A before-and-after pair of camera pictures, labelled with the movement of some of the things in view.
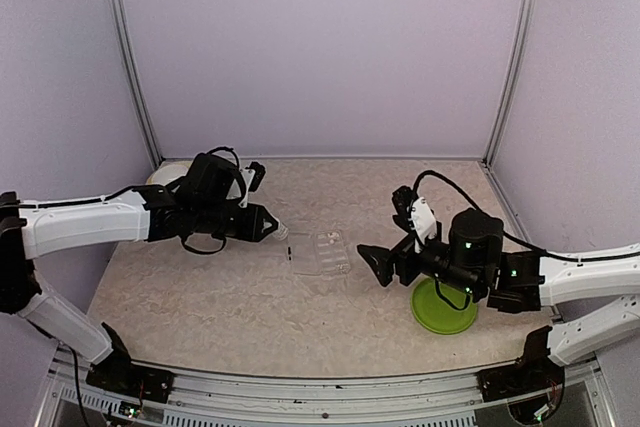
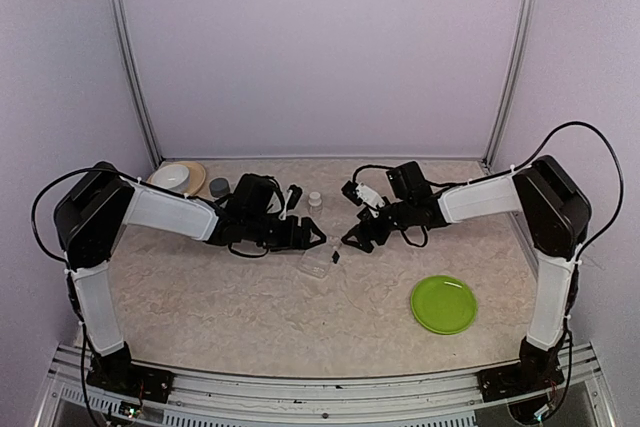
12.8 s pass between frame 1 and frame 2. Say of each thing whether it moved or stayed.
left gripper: moved
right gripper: moved
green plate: stayed
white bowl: stayed
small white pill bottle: moved
